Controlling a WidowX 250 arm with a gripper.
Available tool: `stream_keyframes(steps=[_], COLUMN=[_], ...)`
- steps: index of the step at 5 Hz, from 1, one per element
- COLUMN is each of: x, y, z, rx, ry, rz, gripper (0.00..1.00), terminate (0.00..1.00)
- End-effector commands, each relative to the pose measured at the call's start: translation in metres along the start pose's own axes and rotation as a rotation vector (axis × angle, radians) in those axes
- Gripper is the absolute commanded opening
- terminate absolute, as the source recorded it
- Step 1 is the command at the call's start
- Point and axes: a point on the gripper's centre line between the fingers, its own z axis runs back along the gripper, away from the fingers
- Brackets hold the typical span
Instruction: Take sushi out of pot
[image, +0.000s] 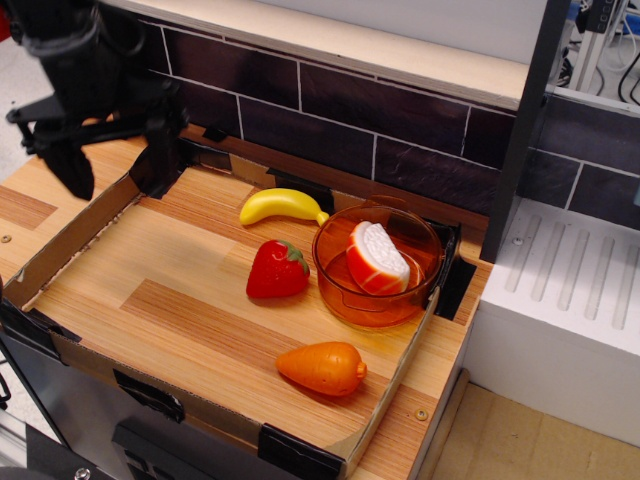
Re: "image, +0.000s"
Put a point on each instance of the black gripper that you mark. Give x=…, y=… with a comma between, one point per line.
x=99, y=96

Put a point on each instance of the orange white toy sushi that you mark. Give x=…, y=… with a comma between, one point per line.
x=374, y=262

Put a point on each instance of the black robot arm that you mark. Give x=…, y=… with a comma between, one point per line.
x=47, y=20

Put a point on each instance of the cardboard fence with black tape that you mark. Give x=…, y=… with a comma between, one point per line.
x=155, y=289

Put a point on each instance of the transparent orange plastic pot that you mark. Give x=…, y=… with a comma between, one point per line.
x=416, y=240

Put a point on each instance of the yellow toy banana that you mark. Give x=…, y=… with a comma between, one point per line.
x=282, y=202

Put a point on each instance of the red toy strawberry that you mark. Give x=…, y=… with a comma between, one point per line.
x=278, y=270

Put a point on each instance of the orange toy carrot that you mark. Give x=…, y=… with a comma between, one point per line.
x=329, y=368

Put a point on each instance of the light wooden shelf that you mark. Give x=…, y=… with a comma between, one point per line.
x=446, y=70

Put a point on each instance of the dark tiled backsplash panel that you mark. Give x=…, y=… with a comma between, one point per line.
x=441, y=147

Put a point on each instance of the white toy sink drainboard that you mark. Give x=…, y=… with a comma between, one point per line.
x=557, y=326

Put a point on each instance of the dark grey vertical post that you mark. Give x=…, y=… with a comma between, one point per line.
x=526, y=128

